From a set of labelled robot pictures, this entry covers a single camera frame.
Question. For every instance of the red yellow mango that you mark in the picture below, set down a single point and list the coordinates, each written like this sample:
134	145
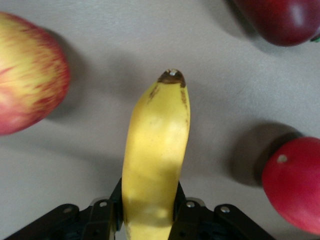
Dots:
295	187

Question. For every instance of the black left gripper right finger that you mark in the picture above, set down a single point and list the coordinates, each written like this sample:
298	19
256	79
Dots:
200	222

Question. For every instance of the red yellow apple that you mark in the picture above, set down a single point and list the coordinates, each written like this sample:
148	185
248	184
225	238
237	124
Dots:
25	75

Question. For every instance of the dark red mangosteen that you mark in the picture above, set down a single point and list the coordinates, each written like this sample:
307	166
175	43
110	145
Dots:
280	20

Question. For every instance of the yellow banana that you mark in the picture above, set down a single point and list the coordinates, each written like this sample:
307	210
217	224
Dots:
155	150

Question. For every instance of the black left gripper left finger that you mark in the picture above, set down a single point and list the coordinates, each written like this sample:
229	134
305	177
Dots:
95	220

